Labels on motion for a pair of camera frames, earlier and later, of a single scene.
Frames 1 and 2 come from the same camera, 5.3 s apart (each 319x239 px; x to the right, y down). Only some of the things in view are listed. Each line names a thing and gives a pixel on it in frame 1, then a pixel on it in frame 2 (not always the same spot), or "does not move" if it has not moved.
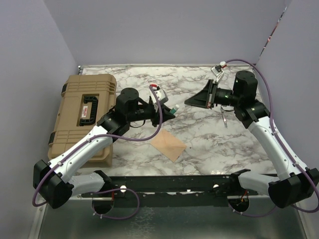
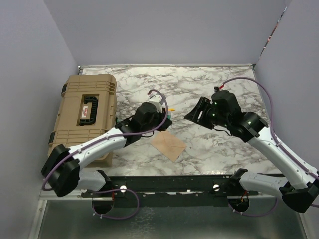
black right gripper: (206, 97) → (203, 104)
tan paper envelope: (168, 145) does not move
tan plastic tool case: (84, 99) does not move
